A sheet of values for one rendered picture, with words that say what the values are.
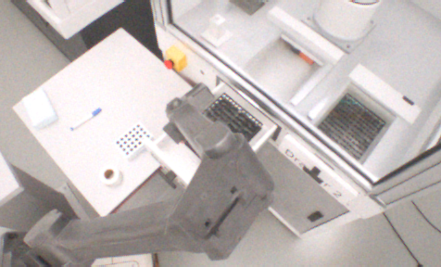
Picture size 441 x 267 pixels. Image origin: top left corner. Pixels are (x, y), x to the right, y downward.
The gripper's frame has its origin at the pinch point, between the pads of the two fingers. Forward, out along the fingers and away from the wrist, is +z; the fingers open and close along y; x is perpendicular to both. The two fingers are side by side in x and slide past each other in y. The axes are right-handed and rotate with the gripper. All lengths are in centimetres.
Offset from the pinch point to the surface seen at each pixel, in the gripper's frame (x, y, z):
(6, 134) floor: 116, -77, 89
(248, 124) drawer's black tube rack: -10.1, 17.2, 6.2
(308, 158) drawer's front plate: -32.0, 21.9, 4.3
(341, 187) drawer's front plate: -45, 22, 5
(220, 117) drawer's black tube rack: -1.9, 12.5, 6.0
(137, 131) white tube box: 18.1, -10.6, 13.9
